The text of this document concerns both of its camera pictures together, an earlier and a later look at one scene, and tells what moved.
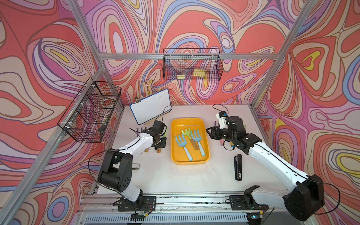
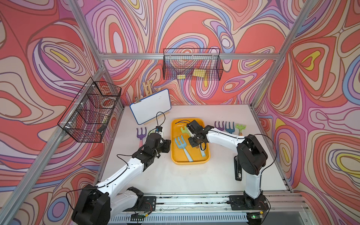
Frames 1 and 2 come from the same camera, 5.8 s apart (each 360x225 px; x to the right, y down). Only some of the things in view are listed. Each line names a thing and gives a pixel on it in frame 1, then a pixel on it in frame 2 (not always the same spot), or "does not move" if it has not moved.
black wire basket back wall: x=192 y=63 does not move
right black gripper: x=214 y=131 to x=190 y=139
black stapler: x=237 y=167 does not move
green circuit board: x=137 y=216 does not move
